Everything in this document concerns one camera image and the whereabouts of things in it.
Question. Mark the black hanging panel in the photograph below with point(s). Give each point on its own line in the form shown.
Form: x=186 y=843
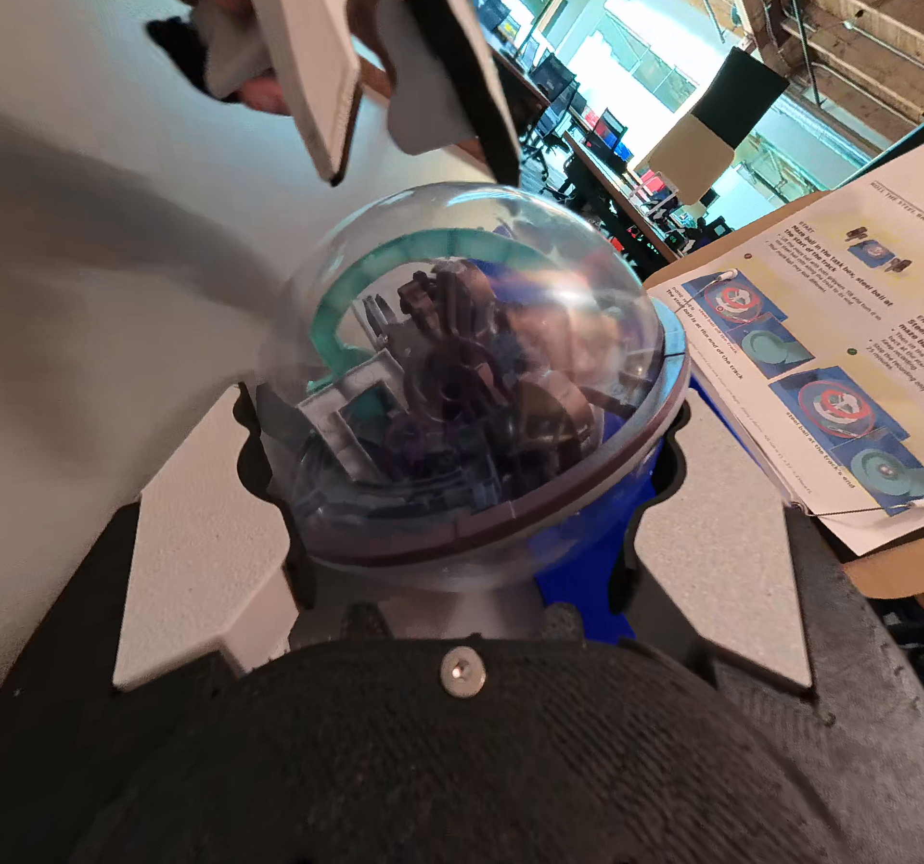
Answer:
x=743 y=95

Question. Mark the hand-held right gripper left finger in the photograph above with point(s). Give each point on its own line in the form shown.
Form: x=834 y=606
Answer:
x=202 y=568

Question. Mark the red acrylic frame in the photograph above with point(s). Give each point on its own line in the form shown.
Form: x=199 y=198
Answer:
x=653 y=193

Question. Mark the beige hanging panel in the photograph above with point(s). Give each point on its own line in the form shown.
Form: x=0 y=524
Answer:
x=693 y=164

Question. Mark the printed instruction sheet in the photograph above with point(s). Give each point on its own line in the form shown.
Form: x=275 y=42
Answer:
x=808 y=359

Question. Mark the instruction sheet on board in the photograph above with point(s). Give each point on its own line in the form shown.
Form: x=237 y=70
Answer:
x=888 y=575

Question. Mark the black mesh office chair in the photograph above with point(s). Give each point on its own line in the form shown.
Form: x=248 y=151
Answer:
x=606 y=131
x=552 y=77

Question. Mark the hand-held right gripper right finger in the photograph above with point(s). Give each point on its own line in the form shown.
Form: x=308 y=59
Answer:
x=722 y=575

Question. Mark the blue plastic bin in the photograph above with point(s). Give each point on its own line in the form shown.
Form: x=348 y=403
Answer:
x=585 y=575

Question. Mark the long wooden desk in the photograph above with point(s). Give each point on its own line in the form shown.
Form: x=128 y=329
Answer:
x=621 y=196

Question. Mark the clear plastic maze ball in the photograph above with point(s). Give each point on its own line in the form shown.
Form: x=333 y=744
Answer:
x=462 y=388

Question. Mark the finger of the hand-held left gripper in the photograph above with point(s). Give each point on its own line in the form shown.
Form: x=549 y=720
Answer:
x=447 y=63
x=310 y=48

